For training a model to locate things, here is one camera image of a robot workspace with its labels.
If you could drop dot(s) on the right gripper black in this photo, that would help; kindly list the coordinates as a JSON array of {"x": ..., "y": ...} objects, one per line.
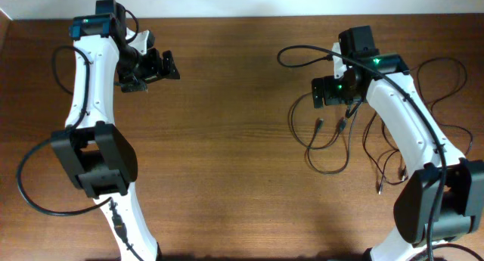
[{"x": 330, "y": 96}]

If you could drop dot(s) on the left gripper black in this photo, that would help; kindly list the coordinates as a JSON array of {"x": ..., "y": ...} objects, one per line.
[{"x": 156, "y": 73}]

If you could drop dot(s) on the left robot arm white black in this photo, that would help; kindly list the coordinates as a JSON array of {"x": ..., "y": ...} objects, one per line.
[{"x": 95, "y": 155}]

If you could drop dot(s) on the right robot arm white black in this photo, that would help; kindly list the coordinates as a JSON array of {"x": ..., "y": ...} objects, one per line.
[{"x": 443, "y": 198}]

